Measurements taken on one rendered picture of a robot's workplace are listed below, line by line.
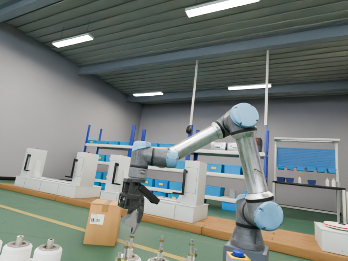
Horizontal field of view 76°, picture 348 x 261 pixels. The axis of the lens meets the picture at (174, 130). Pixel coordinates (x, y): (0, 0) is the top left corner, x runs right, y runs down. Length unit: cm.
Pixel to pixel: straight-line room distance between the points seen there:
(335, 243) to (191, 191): 146
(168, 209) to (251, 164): 202
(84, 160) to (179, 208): 185
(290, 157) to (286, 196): 262
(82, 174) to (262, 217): 328
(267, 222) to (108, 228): 130
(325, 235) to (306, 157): 415
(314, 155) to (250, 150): 567
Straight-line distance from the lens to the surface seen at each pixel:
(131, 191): 93
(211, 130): 111
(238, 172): 534
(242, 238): 115
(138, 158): 92
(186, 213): 281
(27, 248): 111
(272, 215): 102
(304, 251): 257
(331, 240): 264
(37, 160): 511
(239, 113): 100
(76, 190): 393
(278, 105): 946
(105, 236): 199
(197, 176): 282
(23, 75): 762
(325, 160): 666
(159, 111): 1092
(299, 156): 662
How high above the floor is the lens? 57
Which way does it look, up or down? 12 degrees up
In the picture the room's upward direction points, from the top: 7 degrees clockwise
